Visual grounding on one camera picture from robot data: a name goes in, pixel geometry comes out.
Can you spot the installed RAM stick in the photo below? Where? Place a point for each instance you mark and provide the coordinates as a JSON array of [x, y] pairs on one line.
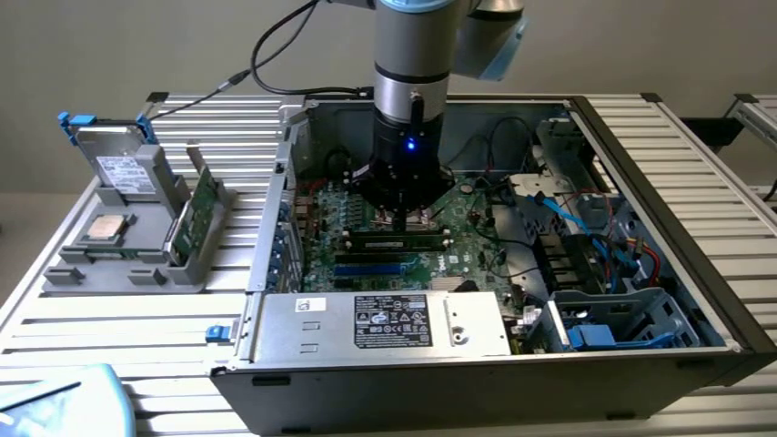
[[395, 243]]

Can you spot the metal drive cage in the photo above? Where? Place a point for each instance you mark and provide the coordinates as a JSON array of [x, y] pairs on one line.
[[555, 150]]

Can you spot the open black PC case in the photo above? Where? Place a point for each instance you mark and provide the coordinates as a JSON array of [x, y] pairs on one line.
[[462, 391]]

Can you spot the silver power supply unit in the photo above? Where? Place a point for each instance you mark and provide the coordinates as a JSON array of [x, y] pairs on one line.
[[340, 325]]

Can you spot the green motherboard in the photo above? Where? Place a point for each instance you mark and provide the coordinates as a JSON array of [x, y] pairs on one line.
[[419, 268]]

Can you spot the silver CPU chip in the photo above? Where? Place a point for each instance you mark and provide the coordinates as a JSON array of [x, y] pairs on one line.
[[109, 226]]

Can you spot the grey parts rack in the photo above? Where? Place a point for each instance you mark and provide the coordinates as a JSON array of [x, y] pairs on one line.
[[115, 268]]

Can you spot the blue expansion slot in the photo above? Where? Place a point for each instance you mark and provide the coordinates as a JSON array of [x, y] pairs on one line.
[[371, 269]]

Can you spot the metal slat side table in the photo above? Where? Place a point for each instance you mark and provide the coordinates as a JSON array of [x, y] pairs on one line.
[[756, 111]]

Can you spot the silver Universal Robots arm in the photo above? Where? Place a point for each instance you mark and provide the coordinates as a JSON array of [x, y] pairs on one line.
[[410, 41]]

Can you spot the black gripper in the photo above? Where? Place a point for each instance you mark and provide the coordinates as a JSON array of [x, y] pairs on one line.
[[400, 182]]

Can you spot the green RAM stick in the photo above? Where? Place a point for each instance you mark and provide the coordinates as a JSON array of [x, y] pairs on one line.
[[195, 214]]

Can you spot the grey disk bay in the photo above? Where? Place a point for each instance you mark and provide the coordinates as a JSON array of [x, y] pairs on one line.
[[644, 309]]

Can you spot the silver chipset heatsink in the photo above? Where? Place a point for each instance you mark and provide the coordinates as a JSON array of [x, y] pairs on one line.
[[452, 285]]

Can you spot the hard disk with blue carrier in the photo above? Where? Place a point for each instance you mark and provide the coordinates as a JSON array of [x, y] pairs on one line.
[[122, 164]]

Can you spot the black RAM slot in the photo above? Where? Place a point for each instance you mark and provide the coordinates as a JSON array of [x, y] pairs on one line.
[[371, 258]]

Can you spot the light blue rounded cover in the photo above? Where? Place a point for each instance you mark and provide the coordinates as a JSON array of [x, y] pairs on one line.
[[67, 405]]

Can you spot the blue case latch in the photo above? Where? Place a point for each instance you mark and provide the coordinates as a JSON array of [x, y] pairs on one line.
[[220, 333]]

